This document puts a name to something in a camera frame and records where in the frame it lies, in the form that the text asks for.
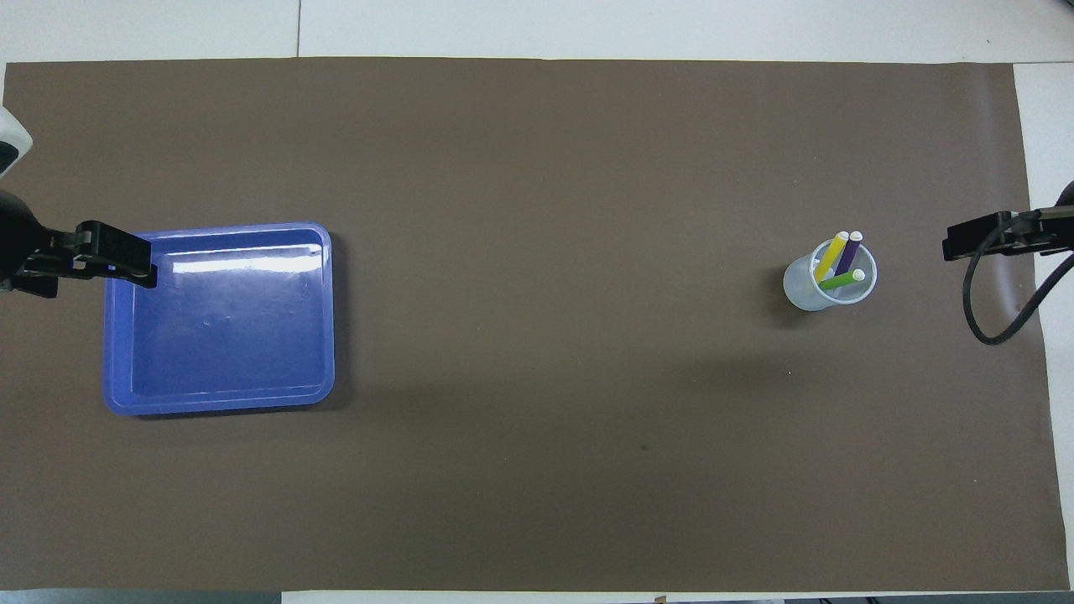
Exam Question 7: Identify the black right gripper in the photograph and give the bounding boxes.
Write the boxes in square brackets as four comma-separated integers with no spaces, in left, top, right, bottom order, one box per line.
[943,178,1074,261]

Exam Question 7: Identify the blue plastic tray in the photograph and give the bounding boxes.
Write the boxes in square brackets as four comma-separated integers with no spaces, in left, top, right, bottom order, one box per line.
[102,221,336,417]

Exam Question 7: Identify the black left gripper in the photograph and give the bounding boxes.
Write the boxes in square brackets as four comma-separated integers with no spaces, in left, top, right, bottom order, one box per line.
[0,191,159,299]

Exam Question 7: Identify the translucent plastic cup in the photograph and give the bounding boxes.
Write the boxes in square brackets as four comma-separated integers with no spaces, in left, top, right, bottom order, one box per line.
[783,237,878,313]

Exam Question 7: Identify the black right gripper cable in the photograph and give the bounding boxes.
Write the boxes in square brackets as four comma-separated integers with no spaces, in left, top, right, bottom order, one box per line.
[963,210,1074,345]

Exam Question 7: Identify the yellow pen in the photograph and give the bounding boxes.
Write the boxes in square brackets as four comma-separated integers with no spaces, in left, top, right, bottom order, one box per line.
[812,231,850,284]

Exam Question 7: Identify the brown table mat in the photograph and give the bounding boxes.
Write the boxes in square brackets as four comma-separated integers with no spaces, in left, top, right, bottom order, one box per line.
[0,57,1071,592]

